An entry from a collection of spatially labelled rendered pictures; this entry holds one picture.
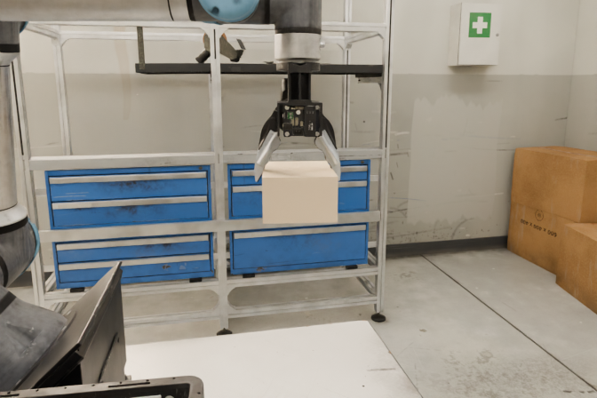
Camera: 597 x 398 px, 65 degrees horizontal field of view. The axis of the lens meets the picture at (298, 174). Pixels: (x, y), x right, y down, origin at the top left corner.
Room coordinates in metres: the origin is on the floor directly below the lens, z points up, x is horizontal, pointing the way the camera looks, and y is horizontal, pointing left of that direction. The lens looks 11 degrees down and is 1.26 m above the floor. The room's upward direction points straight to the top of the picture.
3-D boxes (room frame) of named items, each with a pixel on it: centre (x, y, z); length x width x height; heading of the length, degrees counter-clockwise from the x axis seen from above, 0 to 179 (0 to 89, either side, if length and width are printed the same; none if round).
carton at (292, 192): (0.80, 0.00, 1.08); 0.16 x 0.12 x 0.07; 3
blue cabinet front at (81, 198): (2.09, 0.77, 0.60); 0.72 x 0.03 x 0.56; 102
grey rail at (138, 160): (2.20, 0.38, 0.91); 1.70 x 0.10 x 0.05; 102
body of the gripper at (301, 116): (0.77, 0.00, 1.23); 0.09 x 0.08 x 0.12; 3
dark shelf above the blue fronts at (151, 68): (2.44, 0.18, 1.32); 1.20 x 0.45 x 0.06; 102
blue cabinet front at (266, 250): (2.25, -0.01, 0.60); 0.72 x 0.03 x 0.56; 102
